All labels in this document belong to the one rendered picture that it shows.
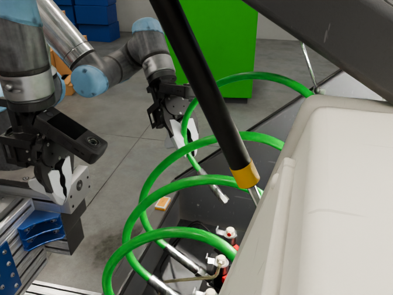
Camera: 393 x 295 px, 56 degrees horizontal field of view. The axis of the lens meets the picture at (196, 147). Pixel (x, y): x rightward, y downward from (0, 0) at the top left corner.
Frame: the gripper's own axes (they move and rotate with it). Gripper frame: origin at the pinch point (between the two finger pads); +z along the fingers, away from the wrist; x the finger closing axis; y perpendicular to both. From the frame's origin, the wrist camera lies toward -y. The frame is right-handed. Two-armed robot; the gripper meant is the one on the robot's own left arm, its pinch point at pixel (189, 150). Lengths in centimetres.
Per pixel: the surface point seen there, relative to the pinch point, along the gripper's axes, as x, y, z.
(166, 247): 13.9, -1.7, 19.0
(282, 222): 40, -54, 19
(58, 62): -112, 332, -225
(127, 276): 14.0, 18.4, 22.7
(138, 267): 21.8, -3.8, 20.7
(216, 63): -219, 186, -143
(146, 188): 18.8, -8.5, 8.1
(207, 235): 24.0, -28.1, 18.7
